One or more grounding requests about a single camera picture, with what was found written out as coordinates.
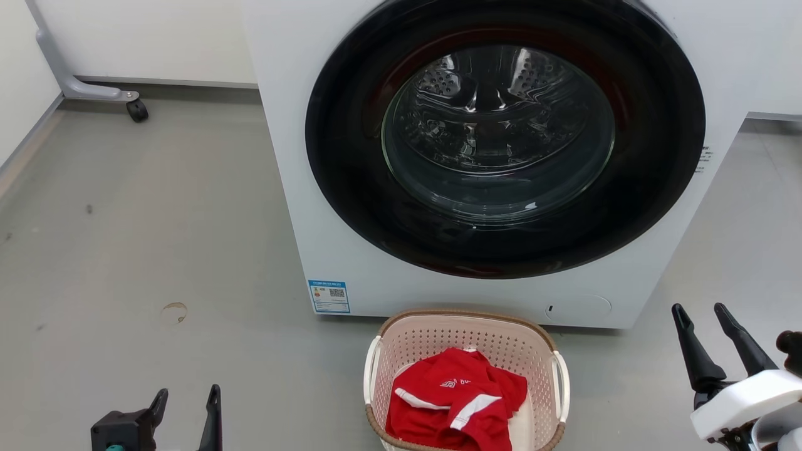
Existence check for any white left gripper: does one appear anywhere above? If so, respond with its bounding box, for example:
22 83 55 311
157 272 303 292
91 385 223 451

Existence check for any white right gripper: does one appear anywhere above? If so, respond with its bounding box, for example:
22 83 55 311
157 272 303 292
672 303 802 451

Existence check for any beige plastic laundry basket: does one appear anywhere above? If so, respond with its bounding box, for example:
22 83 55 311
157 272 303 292
363 308 571 451

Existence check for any round filter cover panel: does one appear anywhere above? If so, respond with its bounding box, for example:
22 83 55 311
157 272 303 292
544 294 612 324

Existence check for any blue energy label sticker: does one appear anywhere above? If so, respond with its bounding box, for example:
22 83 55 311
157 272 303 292
308 279 352 314

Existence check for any white garment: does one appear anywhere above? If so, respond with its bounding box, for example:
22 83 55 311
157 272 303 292
506 391 535 451

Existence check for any red sports shirt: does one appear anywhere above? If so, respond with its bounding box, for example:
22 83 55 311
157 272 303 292
385 348 528 451

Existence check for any white front-load washing machine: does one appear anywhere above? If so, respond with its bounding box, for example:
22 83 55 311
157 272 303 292
241 0 802 330

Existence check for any black round washer door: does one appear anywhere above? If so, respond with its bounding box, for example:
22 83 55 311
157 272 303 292
305 0 707 280

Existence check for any steel washer drum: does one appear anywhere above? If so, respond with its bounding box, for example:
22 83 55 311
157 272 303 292
381 44 616 226

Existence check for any grey frame leg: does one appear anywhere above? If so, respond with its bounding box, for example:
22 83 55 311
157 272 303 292
25 0 140 104

